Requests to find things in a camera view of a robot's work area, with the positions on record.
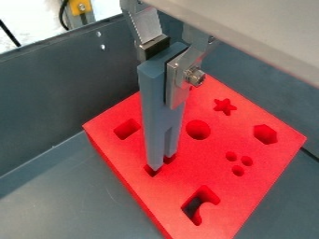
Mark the red shape-sorting board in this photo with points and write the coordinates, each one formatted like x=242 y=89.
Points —
x=236 y=148

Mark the yellow bracket on post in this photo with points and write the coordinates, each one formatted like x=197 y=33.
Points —
x=76 y=13

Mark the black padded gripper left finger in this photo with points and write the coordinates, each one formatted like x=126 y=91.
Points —
x=152 y=41

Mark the blue double-square peg object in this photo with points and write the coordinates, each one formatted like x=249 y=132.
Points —
x=162 y=121

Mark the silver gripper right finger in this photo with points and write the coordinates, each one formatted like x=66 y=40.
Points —
x=184 y=71

